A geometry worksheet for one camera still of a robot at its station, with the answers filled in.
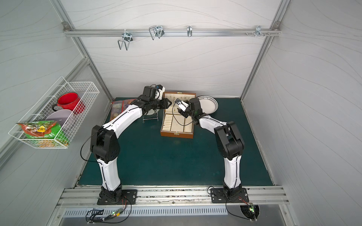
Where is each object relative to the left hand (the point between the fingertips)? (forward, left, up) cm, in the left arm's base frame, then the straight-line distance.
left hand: (171, 102), depth 89 cm
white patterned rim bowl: (+16, -29, -20) cm, 38 cm away
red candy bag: (+11, +45, -17) cm, 50 cm away
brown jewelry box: (-6, -1, -16) cm, 17 cm away
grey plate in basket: (-23, +49, +14) cm, 55 cm away
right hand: (+5, -7, -5) cm, 10 cm away
